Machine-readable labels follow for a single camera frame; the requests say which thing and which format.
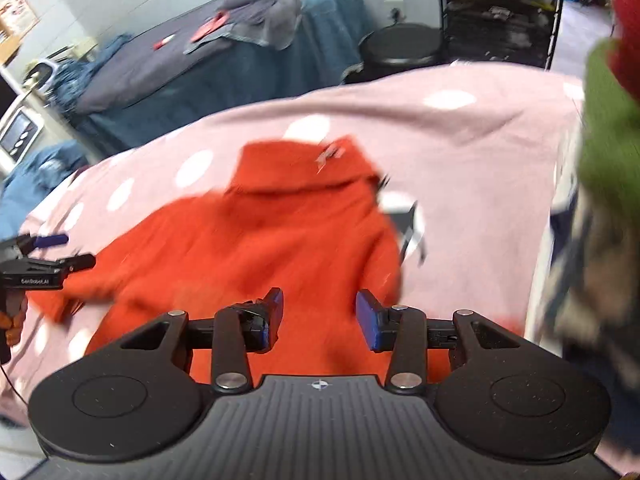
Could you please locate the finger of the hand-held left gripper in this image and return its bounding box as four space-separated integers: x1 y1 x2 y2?
27 254 97 275
17 232 69 252

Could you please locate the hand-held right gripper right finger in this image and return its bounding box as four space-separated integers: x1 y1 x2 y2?
356 289 522 395

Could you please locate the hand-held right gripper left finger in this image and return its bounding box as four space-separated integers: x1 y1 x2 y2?
119 287 284 395

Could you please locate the red fuzzy sweater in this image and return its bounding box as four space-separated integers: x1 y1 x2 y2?
27 135 523 378

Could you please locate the patterned clothes pile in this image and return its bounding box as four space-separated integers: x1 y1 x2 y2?
530 180 640 463

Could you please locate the person's left hand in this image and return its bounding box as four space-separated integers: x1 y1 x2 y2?
0 294 27 347

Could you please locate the blue quilt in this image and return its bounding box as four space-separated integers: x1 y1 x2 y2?
0 140 92 241

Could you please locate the black white clothing tag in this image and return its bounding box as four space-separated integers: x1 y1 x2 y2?
375 175 429 266

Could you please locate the white machine with knobs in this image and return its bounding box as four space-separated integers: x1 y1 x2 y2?
0 94 47 162

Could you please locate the white framed monitor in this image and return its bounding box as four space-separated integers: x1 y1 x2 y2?
0 77 18 123

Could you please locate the crumpled blue cloth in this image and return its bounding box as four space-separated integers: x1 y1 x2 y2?
50 34 133 111

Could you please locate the white device head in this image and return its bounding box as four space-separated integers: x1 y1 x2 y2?
22 57 65 92

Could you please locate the pink polka dot blanket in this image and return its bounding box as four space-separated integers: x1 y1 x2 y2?
0 60 588 431

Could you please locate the wooden desk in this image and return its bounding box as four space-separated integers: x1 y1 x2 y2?
0 37 24 67

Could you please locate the massage bed with blue skirt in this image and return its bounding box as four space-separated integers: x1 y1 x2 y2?
50 0 376 156

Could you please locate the small red cloth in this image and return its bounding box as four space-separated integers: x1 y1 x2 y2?
192 11 229 43

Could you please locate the grey towel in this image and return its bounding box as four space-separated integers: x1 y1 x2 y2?
182 0 346 56

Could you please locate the green cloth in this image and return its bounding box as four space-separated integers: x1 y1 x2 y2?
577 40 640 202

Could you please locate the dark red cloth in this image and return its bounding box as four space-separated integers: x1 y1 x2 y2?
606 0 640 92

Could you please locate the wall poster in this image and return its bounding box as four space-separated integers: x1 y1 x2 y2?
0 0 40 44

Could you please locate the black wire shelf rack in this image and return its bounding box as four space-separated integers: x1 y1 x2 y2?
435 0 567 72

